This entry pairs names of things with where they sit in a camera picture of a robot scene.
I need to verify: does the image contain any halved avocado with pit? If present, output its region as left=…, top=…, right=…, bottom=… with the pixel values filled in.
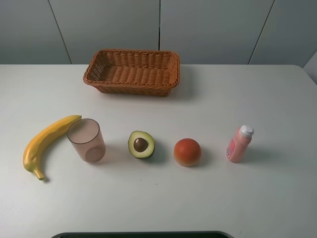
left=128, top=131, right=155, bottom=159

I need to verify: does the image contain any brown wicker basket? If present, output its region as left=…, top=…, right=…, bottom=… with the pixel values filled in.
left=83, top=49, right=180, bottom=97

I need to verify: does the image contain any red tomato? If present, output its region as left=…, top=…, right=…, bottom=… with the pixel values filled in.
left=174, top=138, right=202, bottom=167

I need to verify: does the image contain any translucent brown plastic cup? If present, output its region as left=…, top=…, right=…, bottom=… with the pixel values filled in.
left=67, top=119, right=106, bottom=163

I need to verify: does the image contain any pink bottle white cap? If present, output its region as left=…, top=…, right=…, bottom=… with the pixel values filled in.
left=226, top=125, right=254, bottom=163

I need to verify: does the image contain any yellow banana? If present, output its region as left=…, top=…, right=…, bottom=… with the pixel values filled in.
left=23, top=115, right=82, bottom=180

